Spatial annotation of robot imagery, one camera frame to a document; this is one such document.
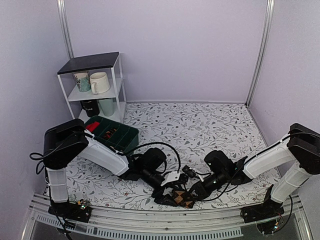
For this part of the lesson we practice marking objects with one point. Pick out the aluminium corner post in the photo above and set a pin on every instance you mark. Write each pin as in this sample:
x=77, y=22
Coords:
x=262, y=50
x=65, y=28

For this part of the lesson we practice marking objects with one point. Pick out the left aluminium corner post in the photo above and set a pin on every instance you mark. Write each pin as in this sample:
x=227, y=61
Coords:
x=65, y=28

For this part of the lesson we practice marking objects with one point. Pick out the aluminium front rail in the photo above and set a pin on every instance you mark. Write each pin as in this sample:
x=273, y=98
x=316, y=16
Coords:
x=205, y=224

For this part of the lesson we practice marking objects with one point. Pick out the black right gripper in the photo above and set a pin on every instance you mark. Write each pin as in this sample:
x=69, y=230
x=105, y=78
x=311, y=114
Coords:
x=202, y=191

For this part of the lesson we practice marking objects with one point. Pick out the red rolled sock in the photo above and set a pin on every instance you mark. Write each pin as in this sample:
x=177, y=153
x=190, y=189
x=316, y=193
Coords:
x=92, y=126

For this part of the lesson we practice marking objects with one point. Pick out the white shelf with black top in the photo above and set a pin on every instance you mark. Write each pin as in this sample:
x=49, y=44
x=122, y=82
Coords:
x=104, y=62

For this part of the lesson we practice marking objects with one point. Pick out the right aluminium corner post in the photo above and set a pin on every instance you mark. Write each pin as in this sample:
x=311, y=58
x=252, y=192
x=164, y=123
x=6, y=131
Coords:
x=262, y=50

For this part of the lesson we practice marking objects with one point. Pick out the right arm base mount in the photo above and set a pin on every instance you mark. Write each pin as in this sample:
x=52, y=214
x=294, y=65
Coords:
x=267, y=209

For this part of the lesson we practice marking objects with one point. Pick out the black mug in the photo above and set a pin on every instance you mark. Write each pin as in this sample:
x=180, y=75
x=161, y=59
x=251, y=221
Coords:
x=91, y=107

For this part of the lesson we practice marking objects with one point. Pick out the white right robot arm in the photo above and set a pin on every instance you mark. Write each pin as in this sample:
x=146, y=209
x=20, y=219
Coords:
x=301, y=146

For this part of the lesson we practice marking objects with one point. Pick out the cream white mug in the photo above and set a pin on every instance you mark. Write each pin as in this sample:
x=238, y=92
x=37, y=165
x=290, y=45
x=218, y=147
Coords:
x=99, y=83

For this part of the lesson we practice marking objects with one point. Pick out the dark patterned rolled sock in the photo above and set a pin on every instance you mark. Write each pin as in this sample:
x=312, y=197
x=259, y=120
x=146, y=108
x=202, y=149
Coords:
x=109, y=133

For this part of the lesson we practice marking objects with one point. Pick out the floral patterned table mat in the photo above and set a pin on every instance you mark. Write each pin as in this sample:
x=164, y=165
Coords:
x=185, y=132

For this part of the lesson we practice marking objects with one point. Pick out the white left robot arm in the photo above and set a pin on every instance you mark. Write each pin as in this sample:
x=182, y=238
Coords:
x=72, y=139

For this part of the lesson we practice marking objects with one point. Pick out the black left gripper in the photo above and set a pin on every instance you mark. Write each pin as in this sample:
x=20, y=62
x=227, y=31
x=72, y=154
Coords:
x=161, y=199

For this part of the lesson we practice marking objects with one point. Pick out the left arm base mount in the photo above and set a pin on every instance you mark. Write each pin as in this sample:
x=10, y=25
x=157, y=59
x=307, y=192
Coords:
x=78, y=211

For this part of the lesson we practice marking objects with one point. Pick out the brown argyle sock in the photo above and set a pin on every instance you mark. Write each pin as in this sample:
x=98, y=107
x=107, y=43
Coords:
x=183, y=198

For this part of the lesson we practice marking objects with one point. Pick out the green compartment organizer box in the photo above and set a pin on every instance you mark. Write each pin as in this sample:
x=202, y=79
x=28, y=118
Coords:
x=124, y=139

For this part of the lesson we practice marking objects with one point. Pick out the pale green cup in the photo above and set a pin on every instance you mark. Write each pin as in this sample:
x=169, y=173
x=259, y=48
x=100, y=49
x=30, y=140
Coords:
x=107, y=106

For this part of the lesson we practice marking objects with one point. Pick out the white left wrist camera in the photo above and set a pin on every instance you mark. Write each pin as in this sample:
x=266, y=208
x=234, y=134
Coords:
x=170, y=177

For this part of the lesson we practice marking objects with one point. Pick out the teal floral mug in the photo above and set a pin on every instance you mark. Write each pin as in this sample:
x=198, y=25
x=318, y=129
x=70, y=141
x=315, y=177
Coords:
x=82, y=80

